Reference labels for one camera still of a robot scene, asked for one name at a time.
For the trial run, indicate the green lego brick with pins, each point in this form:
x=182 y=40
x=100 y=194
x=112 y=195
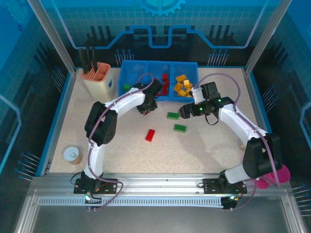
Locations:
x=126 y=87

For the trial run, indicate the black rod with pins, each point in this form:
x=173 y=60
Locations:
x=81 y=60
x=87 y=60
x=93 y=59

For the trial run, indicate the blue three-compartment plastic bin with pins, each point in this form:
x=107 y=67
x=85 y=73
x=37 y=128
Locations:
x=131 y=72

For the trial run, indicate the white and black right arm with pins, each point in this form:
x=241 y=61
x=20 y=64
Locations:
x=243 y=126

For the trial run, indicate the green lego plate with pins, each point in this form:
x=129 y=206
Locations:
x=173 y=115
x=180 y=128

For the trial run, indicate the black LED controller module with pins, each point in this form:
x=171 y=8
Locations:
x=229 y=202
x=93 y=201

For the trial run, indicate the tin can with pull tab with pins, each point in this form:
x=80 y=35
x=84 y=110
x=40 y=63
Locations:
x=73 y=155

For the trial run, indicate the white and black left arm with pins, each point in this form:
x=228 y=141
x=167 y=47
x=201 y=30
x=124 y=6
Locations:
x=126 y=99

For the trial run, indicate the aluminium frame post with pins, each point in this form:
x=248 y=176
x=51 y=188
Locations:
x=266 y=36
x=52 y=36

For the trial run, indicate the pink foam spool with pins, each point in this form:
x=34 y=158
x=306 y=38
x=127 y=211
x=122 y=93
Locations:
x=285 y=174

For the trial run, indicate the cream holder with orange rim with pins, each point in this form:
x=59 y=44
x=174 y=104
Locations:
x=102 y=89

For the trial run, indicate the blue table side rail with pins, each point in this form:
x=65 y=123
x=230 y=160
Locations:
x=262 y=109
x=51 y=136

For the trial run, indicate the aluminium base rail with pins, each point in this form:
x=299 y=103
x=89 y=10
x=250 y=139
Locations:
x=158 y=184

